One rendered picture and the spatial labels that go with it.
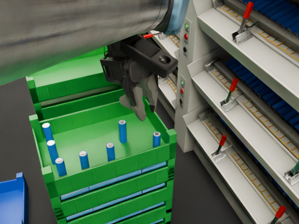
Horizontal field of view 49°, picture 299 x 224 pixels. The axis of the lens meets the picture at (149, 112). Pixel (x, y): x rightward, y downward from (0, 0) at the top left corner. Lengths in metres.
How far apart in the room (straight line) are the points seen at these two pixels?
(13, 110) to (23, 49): 1.38
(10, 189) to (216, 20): 0.85
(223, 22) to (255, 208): 0.50
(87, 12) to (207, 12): 0.73
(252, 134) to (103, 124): 0.39
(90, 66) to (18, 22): 0.96
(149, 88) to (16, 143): 0.79
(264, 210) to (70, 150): 0.53
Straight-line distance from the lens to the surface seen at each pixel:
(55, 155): 0.78
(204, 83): 1.01
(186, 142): 1.22
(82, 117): 0.87
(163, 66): 0.62
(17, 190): 1.22
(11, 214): 1.16
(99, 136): 0.85
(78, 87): 1.01
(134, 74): 0.67
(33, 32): 0.19
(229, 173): 1.02
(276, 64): 0.74
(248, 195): 0.98
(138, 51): 0.64
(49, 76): 1.12
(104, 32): 0.27
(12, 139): 1.41
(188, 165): 1.22
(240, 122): 0.88
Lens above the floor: 0.90
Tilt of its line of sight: 39 degrees down
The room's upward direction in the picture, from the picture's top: straight up
